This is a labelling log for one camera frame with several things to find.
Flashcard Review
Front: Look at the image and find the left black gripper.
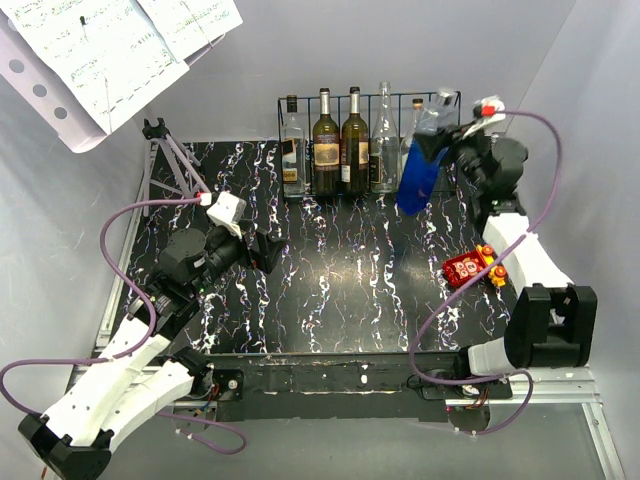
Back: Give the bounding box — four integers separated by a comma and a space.
191, 218, 287, 296

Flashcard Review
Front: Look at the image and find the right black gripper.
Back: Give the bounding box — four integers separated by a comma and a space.
412, 120, 489, 193

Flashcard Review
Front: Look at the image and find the blue square glass bottle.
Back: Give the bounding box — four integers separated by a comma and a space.
396, 87, 459, 217

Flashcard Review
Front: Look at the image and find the tall clear bottle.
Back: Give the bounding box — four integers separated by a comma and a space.
369, 81, 400, 193

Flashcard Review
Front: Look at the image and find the clear round bottle cork stopper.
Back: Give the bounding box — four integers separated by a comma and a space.
400, 98, 424, 175

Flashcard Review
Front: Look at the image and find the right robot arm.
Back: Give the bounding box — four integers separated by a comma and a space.
414, 124, 598, 398

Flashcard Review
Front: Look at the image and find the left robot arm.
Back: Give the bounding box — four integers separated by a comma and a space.
18, 226, 286, 479

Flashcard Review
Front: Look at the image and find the dark green wine bottle right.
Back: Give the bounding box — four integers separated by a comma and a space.
340, 86, 369, 196

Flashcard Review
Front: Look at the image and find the dark green wine bottle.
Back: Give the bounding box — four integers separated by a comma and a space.
313, 88, 340, 197
340, 86, 369, 196

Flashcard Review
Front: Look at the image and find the dark green wine bottle left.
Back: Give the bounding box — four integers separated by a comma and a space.
313, 88, 340, 197

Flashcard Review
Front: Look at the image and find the clear square bottle orange label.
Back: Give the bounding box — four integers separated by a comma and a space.
281, 95, 306, 198

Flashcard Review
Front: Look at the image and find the right sheet music page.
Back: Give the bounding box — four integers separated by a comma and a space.
138, 0, 243, 60

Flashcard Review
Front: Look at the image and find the sheet music page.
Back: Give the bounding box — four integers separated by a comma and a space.
1, 1, 188, 134
138, 0, 243, 60

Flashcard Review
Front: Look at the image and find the left sheet music page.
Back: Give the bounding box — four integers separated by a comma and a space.
1, 1, 188, 134

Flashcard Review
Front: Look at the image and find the lilac music stand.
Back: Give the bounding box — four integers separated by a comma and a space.
0, 0, 244, 218

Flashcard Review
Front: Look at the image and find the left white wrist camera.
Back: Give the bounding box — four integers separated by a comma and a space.
198, 192, 247, 239

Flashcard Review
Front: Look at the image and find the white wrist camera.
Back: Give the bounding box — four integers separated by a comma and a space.
462, 95, 506, 139
198, 192, 247, 239

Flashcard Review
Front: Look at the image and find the black wire wine rack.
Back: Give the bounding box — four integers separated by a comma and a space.
277, 91, 462, 198

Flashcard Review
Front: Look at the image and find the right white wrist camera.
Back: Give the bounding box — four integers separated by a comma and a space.
462, 95, 506, 139

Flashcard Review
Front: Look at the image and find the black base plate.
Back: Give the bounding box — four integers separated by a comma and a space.
207, 352, 494, 424

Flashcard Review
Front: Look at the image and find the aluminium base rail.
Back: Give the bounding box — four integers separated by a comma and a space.
67, 132, 626, 480

